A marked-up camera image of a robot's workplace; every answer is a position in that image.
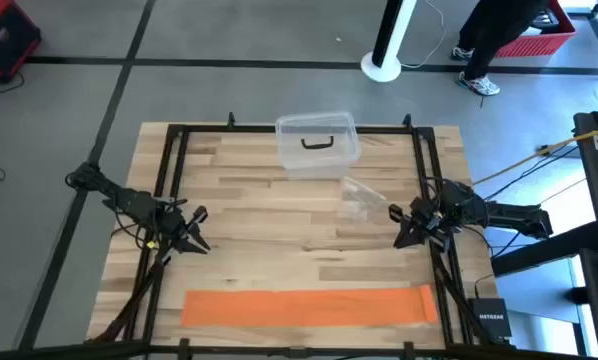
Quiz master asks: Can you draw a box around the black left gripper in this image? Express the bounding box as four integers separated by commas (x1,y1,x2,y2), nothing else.
158,202,212,255

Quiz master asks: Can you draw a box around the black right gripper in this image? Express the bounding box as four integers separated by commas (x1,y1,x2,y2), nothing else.
388,197,453,251

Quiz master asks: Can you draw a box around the clear plastic bag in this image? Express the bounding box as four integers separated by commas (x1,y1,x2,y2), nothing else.
338,175,388,224

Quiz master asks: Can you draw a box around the clear plastic storage bin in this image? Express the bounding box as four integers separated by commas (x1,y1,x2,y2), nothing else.
274,110,363,181

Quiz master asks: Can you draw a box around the orange elastic bandage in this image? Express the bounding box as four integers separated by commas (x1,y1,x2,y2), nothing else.
180,283,439,329

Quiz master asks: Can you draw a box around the white tower fan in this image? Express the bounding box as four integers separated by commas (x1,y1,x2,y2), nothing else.
360,0,419,84

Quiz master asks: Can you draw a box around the person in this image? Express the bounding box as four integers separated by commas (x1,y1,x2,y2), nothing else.
450,0,553,97

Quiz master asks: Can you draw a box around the red plastic crate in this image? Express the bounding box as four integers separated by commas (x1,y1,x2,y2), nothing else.
493,0,578,59

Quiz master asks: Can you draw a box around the black striped device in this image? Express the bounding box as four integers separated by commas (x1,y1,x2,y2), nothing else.
531,9,560,29

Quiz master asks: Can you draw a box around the red and black case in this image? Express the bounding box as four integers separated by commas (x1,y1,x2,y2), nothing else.
0,0,43,82

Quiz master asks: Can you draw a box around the black cable with yellow tag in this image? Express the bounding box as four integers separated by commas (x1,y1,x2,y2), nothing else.
111,219,175,261

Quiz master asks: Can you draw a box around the black metal table frame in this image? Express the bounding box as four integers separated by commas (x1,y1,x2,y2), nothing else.
0,112,598,360

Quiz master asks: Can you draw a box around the black Netgear network switch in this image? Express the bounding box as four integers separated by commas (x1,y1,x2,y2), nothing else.
467,297,513,339

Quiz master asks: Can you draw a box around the white fan cable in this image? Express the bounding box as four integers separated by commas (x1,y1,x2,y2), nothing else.
401,0,448,70

